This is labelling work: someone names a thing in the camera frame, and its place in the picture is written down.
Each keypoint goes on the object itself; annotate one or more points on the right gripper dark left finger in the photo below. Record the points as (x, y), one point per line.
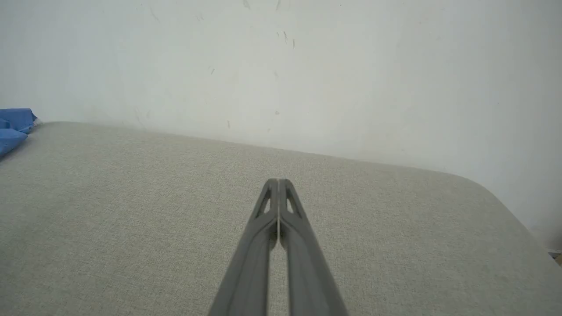
(250, 263)

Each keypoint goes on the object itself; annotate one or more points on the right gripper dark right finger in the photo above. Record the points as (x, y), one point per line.
(307, 267)

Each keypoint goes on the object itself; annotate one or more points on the blue shirt with white trim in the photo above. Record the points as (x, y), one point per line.
(13, 127)

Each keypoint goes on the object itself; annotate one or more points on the grey fabric sofa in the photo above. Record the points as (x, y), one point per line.
(246, 219)

